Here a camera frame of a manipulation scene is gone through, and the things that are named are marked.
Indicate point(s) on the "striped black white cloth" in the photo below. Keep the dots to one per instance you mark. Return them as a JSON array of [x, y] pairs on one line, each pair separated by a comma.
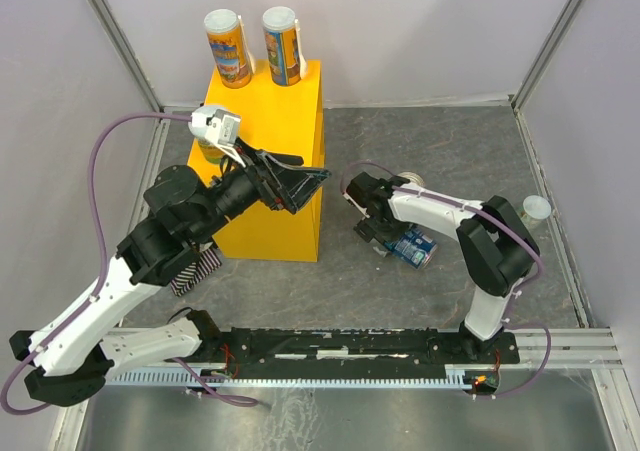
[[195, 271]]

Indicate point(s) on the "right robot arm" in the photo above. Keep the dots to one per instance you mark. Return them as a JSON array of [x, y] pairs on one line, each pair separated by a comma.
[[500, 255]]

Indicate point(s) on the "silver top tin can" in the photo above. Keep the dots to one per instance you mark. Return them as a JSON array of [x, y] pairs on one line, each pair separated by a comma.
[[412, 177]]

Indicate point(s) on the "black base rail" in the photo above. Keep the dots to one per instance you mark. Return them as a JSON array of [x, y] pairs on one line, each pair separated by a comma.
[[336, 353]]

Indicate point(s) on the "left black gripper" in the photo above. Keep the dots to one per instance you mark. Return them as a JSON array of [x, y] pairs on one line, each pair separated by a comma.
[[291, 188]]

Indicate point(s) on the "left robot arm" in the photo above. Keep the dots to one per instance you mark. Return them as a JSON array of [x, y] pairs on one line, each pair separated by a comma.
[[74, 356]]

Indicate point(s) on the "light blue cable duct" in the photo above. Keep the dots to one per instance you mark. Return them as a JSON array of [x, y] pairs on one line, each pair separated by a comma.
[[173, 376]]

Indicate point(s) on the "teal blue pull-tab can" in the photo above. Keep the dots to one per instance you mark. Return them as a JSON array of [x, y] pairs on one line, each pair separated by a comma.
[[414, 247]]

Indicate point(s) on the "clear lid can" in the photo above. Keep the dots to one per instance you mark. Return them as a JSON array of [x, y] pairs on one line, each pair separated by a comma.
[[534, 210]]

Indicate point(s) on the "green label can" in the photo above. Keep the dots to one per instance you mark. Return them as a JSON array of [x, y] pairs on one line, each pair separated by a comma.
[[201, 120]]

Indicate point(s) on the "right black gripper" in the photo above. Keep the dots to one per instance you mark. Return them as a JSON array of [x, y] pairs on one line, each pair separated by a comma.
[[365, 229]]

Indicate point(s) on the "blue orange can with spoon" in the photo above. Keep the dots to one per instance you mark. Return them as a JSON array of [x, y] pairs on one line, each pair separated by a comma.
[[286, 61]]

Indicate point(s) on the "yellow shelf cabinet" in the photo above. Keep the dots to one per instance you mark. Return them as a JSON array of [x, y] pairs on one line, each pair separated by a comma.
[[280, 120]]

